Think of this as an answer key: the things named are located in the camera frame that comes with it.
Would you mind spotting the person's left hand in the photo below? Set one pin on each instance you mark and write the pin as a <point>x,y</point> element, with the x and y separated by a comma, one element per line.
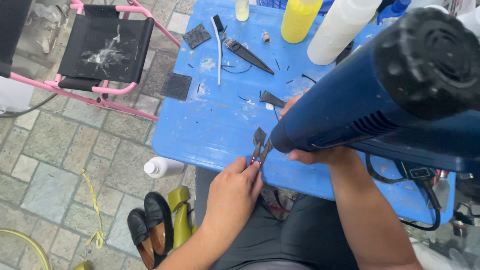
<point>230,193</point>

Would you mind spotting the person's right hand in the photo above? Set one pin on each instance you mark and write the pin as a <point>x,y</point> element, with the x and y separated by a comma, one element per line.
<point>322,156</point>

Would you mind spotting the blue heat gun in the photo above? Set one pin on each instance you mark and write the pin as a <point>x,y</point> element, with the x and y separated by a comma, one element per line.
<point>360,97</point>

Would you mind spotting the olive green heeled shoe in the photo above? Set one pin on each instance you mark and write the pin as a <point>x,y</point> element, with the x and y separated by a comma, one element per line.
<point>182,221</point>
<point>82,266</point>

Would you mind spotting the small black leather scrap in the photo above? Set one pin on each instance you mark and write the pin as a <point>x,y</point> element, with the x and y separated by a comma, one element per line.
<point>259,135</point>

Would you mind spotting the white bottle with cap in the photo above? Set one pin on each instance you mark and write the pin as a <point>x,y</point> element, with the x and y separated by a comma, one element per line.
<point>165,167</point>

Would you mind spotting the person's dark trousers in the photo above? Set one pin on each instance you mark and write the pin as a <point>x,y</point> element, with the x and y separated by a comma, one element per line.
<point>292,232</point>

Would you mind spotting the blue plastic table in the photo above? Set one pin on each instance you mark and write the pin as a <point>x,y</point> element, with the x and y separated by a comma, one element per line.
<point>217,120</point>

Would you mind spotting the black leather offcut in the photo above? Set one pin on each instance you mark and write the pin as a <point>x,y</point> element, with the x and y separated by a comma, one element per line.
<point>270,98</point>

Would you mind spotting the black flat shoe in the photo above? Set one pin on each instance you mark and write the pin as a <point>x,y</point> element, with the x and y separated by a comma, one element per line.
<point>158,221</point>
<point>140,236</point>

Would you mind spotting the curved black strip offcut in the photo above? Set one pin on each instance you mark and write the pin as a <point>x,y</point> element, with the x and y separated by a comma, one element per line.
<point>309,78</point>

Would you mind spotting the black square rubber patch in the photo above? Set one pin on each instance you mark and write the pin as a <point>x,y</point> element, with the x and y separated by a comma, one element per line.
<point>197,36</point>
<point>176,86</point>

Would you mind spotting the large white plastic bottle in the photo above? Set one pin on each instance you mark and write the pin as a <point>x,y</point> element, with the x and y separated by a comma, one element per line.
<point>337,30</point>

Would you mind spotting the small white thread spool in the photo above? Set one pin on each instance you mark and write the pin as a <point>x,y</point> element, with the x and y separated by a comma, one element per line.
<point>266,36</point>

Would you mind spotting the yellow measuring tape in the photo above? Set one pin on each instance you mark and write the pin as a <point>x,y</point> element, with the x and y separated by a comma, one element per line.
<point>94,210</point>

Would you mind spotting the yellow plastic bottle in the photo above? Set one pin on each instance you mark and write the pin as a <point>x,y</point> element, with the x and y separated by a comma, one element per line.
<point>300,20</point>

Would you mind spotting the white toothbrush black bristles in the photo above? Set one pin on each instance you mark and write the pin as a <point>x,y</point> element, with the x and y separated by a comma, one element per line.
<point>218,48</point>

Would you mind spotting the blue bottle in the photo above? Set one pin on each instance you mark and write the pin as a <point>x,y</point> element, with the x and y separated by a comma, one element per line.
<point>392,11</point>

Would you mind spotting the small pale yellow bottle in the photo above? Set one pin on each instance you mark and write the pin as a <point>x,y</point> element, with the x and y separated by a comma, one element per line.
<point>242,9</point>

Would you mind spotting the pink folding chair black fabric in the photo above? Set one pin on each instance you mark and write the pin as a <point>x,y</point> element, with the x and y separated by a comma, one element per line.
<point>105,48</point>

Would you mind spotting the white cloth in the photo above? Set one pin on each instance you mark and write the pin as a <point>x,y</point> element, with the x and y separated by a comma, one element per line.
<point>13,95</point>

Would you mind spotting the black fabric panel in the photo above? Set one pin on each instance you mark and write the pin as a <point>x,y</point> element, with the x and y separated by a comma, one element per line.
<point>13,33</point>

